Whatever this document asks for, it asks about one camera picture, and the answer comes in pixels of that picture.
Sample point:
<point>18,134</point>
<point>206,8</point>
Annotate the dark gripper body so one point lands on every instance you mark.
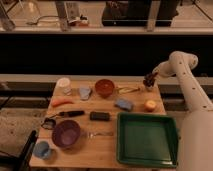
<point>152,75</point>

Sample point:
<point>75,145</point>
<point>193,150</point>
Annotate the dark purple grapes bunch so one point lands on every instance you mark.
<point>149,81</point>

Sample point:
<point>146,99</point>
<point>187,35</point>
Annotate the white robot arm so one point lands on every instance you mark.
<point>195,150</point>

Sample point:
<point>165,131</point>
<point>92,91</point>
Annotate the blue cup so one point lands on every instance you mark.
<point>42,150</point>

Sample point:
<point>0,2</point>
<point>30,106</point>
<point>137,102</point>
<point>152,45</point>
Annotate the blue sponge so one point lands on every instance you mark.
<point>124,104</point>

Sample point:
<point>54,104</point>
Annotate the red bowl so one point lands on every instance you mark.
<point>104,87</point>

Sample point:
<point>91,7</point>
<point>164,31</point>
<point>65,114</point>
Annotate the green plastic tray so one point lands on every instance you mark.
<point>146,140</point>

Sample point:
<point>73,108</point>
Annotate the black rectangular block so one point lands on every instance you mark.
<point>100,116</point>

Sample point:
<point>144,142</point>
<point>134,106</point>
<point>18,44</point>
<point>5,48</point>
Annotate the light blue cloth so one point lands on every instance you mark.
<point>85,92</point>

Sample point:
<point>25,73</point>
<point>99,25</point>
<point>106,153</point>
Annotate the metal fork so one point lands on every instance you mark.
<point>93,134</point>

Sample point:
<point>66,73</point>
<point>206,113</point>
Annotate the wooden board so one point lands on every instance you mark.
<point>99,151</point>

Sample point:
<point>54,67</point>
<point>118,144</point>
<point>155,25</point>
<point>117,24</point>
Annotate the white lidded jar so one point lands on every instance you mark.
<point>64,85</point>

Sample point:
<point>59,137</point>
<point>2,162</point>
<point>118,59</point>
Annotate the orange carrot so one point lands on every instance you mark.
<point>58,102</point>

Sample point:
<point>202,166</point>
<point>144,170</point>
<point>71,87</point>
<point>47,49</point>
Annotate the purple bowl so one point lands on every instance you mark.
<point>66,133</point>

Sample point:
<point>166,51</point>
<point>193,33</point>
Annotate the black binder clip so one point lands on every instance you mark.
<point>48,124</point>

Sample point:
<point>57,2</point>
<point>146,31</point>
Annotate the black bar at left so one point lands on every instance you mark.
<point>23,159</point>

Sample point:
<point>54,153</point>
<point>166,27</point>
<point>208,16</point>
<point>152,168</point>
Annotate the gold wire whisk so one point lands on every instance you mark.
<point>124,90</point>

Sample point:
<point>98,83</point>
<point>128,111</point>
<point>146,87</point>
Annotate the black handled knife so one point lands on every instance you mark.
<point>68,114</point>

